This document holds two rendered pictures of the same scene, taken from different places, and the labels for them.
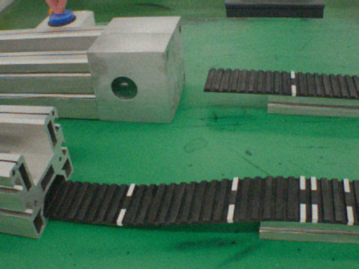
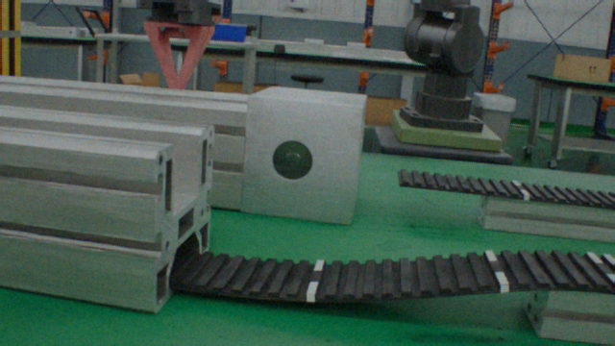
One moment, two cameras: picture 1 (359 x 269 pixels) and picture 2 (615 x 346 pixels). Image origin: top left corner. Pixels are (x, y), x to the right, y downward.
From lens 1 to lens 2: 0.19 m
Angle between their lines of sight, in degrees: 25
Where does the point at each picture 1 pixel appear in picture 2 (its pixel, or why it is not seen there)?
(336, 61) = not seen: hidden behind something
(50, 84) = not seen: hidden behind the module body
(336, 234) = not seen: outside the picture
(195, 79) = (368, 195)
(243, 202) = (515, 269)
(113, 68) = (283, 126)
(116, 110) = (271, 197)
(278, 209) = (577, 276)
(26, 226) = (141, 280)
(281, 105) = (504, 218)
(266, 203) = (553, 271)
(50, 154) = (193, 195)
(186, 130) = (374, 232)
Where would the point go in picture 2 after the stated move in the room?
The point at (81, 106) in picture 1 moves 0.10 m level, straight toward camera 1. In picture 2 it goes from (216, 184) to (251, 223)
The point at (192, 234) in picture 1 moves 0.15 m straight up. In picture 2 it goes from (430, 326) to (470, 37)
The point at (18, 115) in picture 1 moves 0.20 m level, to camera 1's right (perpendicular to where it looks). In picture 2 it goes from (154, 123) to (466, 142)
